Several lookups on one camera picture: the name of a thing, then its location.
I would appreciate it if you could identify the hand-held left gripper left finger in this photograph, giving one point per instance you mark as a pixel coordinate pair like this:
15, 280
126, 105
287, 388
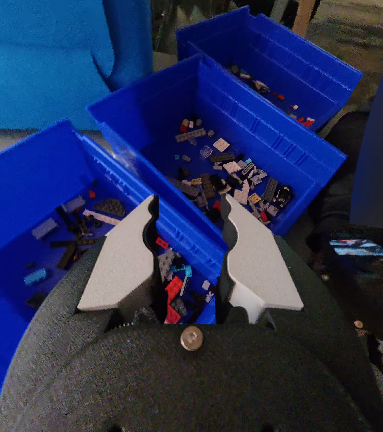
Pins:
120, 263

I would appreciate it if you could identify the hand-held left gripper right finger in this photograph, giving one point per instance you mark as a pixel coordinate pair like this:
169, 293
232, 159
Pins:
262, 270

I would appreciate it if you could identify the pile of toy bricks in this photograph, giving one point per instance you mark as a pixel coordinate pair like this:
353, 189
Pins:
76, 229
232, 182
262, 86

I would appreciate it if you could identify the blue plastic bin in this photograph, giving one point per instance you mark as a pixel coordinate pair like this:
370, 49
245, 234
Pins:
296, 57
151, 101
26, 175

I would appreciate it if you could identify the smartphone with lit screen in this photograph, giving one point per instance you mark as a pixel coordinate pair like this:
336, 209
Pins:
360, 248

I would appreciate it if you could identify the person's black hoodie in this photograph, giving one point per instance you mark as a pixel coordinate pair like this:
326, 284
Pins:
363, 297

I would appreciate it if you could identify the light blue felt bag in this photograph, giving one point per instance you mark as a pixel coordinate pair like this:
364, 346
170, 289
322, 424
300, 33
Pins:
42, 60

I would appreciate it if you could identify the wooden table leg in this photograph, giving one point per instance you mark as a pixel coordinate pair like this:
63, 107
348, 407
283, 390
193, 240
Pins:
304, 17

